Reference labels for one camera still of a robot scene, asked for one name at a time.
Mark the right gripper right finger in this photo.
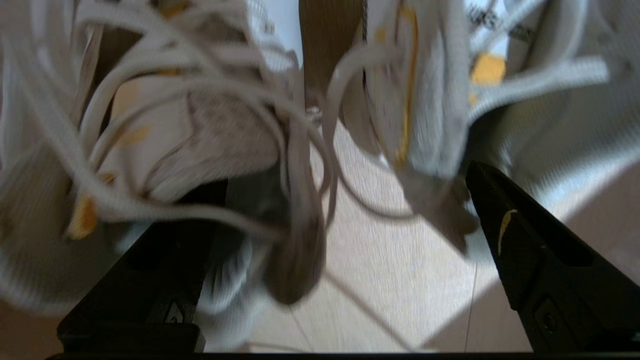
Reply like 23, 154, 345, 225
465, 160, 640, 353

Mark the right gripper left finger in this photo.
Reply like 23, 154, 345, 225
56, 179, 229, 353

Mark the white mesh sneaker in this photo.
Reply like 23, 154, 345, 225
0, 0, 336, 321
320, 0, 640, 256

